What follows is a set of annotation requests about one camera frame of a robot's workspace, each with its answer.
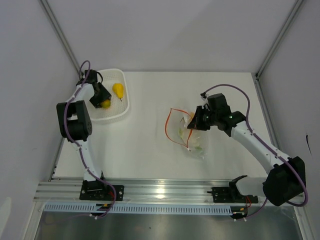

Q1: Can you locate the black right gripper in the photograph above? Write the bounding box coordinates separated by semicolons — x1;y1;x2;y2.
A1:
187;106;218;131

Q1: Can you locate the green orange mango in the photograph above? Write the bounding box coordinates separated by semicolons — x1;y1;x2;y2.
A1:
100;99;111;109

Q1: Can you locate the yellow orange round fruit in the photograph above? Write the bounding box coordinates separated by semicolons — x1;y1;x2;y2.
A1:
112;83;124;101

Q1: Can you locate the white cauliflower with green leaves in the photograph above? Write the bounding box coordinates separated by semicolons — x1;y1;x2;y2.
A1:
178;116;204;152

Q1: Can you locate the clear zip bag orange zipper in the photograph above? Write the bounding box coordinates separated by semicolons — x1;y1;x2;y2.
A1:
164;108;209;161

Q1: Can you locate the orange fruit with leaf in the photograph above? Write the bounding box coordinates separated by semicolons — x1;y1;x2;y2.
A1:
188;111;196;125

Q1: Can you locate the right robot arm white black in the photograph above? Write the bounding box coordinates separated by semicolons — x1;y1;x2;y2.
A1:
187;93;307;207

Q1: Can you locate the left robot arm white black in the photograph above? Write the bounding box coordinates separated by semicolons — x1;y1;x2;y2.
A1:
56;69;111;200

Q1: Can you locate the white perforated plastic basket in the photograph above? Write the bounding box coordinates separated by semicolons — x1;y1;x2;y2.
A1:
86;68;130;124

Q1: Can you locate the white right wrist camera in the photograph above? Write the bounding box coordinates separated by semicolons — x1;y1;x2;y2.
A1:
200;92;208;108

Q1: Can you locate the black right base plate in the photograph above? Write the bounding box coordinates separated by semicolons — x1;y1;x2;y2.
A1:
207;186;259;204

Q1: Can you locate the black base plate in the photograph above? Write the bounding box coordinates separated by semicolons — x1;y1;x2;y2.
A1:
207;186;259;204
79;182;125;202

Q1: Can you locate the aluminium mounting rail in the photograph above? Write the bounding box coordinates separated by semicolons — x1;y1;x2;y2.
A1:
33;178;307;207

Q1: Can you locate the white slotted cable duct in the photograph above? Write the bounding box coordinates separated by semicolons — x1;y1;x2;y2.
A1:
43;202;233;216

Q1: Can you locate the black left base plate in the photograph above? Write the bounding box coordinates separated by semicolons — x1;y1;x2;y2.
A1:
79;182;125;202

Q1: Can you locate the left aluminium frame post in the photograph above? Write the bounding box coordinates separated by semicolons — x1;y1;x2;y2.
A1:
38;0;80;75

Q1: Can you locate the aluminium frame post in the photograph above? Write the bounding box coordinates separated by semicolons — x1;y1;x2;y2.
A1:
38;0;80;75
255;0;306;81

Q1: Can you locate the right aluminium frame post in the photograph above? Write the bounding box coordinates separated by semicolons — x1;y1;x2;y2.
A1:
255;0;306;81

